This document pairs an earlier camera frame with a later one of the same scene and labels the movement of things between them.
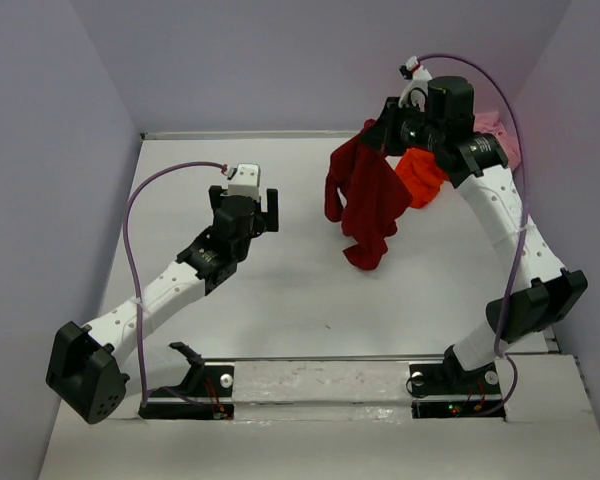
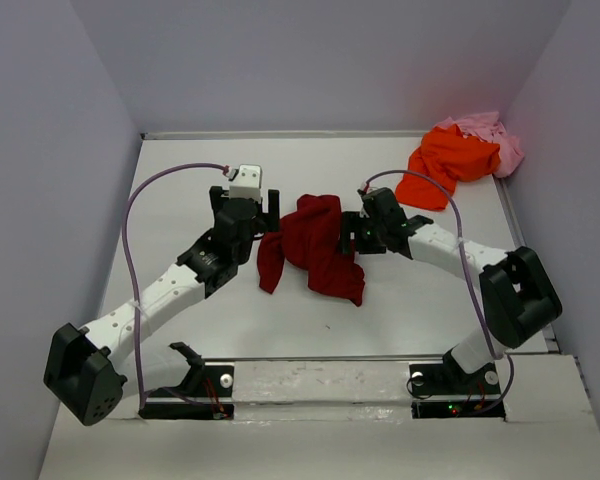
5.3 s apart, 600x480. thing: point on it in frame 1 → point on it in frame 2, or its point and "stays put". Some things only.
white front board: (344, 419) stays put
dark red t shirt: (375, 196) → (310, 239)
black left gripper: (265, 221) stays put
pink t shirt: (490, 122) stays put
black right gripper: (384, 135) → (352, 222)
